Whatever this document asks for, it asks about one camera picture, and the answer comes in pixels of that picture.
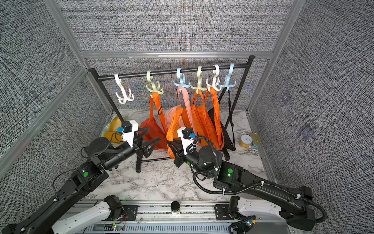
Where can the white hook far left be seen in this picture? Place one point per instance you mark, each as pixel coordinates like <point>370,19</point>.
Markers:
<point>125,97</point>

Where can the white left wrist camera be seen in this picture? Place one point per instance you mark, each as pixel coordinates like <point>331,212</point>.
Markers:
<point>127,131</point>

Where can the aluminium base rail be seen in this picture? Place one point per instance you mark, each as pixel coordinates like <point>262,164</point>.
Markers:
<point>208,217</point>

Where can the pale green hook right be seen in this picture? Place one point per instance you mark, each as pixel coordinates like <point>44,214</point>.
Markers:
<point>199,81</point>

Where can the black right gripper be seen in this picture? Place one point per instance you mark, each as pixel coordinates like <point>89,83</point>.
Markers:
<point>182,158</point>

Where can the black knob on rail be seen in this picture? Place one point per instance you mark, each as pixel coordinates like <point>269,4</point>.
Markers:
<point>175,207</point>

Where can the orange mango slice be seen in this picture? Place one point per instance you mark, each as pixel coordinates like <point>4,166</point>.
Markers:
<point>114,137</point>

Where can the orange sling bag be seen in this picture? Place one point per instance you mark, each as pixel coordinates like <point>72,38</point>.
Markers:
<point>174,121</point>
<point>216,117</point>
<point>202,122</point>

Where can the white hook right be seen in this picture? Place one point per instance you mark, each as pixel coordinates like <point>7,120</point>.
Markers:
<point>215,81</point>

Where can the light blue hook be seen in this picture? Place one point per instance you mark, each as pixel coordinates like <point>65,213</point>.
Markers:
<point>226,83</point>
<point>181,77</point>

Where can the white hook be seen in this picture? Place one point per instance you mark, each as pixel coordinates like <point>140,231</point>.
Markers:
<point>215,81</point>
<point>125,97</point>

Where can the black clothes rack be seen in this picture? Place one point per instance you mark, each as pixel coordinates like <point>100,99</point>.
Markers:
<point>99,79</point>

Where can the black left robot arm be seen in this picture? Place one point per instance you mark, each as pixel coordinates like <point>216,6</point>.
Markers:
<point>101,158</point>

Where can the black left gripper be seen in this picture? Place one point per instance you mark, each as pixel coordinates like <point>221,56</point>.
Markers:
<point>143,150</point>

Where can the pale green hook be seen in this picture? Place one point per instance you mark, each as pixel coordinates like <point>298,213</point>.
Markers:
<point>155,87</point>
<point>199,81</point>

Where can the pink and red sling bag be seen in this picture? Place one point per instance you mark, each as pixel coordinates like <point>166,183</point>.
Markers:
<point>184,99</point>

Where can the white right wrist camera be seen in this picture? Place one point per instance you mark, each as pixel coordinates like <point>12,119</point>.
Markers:
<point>187,137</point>

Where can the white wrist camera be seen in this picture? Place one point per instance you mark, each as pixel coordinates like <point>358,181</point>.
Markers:
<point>127,131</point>
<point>187,137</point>

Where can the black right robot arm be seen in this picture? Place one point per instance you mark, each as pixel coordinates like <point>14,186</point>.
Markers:
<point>214,176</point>

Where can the tin can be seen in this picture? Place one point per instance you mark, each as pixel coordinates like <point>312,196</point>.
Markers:
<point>245,141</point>

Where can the light green plate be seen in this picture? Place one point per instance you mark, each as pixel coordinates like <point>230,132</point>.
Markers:
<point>106,129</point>

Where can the light blue hook far right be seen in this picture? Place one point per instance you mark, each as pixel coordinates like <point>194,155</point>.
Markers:
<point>226,83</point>

